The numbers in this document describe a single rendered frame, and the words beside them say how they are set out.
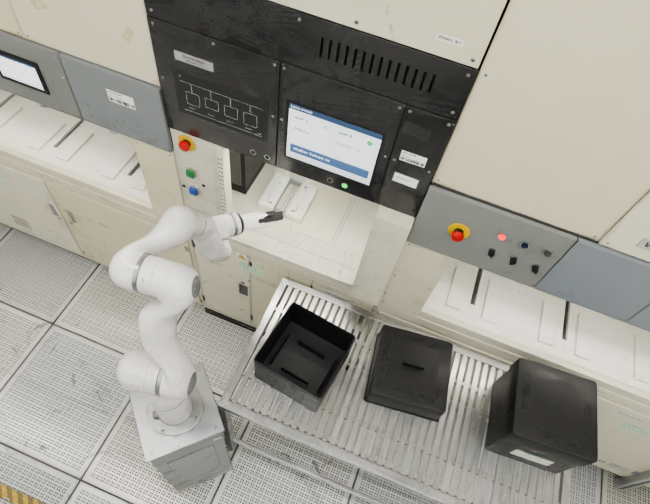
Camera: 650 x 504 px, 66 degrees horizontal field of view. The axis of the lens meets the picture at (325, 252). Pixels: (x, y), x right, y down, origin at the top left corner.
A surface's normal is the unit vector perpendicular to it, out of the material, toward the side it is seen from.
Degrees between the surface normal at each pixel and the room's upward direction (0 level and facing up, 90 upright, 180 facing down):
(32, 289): 0
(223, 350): 0
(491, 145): 90
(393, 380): 0
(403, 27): 92
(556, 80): 90
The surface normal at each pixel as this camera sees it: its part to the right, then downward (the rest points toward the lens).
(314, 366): 0.11, -0.55
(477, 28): -0.34, 0.79
